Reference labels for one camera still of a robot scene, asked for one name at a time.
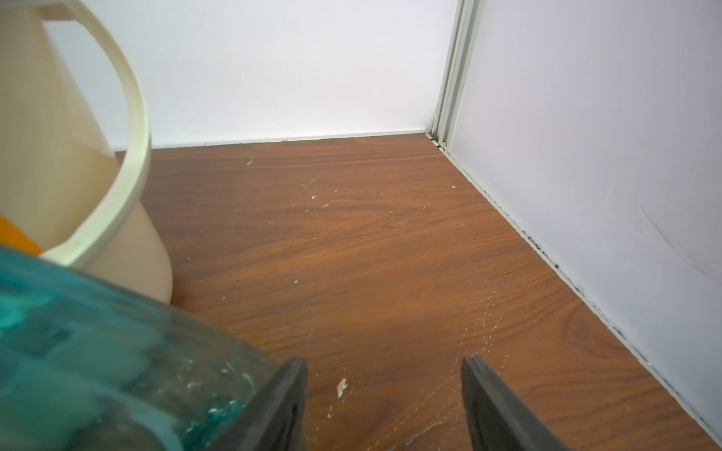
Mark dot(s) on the teal spray bottle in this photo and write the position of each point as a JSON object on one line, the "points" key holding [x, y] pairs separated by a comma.
{"points": [[87, 365]]}

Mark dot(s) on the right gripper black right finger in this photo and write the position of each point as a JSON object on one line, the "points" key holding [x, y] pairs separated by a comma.
{"points": [[496, 417]]}

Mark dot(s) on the yellow shovel yellow handle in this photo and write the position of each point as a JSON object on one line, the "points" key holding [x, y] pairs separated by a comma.
{"points": [[13, 237]]}

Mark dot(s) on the cream plastic bucket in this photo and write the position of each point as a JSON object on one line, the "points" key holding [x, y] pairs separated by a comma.
{"points": [[61, 184]]}

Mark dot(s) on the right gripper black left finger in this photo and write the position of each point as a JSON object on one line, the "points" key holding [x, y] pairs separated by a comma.
{"points": [[273, 419]]}

